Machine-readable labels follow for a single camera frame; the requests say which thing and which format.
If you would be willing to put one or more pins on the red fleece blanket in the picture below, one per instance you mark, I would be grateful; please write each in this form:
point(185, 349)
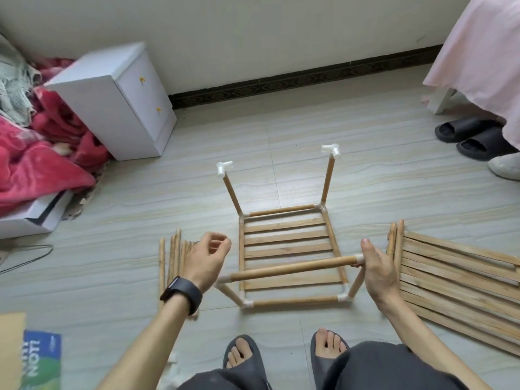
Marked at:
point(41, 158)

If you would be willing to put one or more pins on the black smartwatch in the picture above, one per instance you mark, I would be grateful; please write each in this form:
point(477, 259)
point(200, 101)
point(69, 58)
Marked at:
point(181, 292)

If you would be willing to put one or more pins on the person's right hand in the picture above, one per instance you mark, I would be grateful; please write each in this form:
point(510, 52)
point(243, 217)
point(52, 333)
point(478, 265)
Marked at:
point(380, 276)

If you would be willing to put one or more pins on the person's black sandal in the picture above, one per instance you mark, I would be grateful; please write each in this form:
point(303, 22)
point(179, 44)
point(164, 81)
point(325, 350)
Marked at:
point(252, 361)
point(318, 361)

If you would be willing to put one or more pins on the white shoe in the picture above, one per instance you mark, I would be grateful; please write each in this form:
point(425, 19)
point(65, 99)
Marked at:
point(505, 166)

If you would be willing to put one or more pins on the pale green cloth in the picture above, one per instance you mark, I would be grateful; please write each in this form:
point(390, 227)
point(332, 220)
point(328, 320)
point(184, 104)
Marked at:
point(16, 89)

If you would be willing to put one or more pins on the black slipper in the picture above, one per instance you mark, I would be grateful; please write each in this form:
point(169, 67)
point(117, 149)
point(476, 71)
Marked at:
point(463, 128)
point(486, 143)

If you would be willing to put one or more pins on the white box cabinet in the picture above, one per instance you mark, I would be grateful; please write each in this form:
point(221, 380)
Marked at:
point(114, 97)

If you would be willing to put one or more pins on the flat white box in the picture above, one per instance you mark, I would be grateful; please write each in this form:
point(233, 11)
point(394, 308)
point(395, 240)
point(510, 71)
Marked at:
point(32, 215)

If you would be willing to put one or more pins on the green cardboard box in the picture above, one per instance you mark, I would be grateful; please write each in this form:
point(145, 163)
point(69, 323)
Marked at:
point(36, 357)

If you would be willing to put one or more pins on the person's left forearm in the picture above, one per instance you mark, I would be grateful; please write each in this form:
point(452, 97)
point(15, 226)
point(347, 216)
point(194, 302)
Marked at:
point(146, 345)

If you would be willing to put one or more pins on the person's left hand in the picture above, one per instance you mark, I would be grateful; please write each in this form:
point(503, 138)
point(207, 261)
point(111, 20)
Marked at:
point(207, 260)

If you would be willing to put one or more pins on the white bed leg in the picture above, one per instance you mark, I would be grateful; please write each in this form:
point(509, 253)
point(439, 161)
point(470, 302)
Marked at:
point(440, 100)

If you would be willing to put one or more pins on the slatted wooden shelf panel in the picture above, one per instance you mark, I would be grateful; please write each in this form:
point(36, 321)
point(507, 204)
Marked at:
point(284, 235)
point(455, 280)

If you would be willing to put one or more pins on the pink ruffled bed skirt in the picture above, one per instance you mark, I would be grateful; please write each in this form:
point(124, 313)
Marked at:
point(483, 61)

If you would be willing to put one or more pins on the pile of wooden dowels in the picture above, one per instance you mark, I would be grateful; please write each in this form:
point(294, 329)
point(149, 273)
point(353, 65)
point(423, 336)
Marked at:
point(175, 260)

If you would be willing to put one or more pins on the person's right forearm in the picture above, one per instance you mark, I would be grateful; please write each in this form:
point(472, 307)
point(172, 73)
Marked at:
point(422, 345)

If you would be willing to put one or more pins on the single wooden stick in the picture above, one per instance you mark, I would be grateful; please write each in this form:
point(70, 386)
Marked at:
point(355, 282)
point(280, 211)
point(292, 268)
point(233, 195)
point(327, 180)
point(230, 295)
point(296, 301)

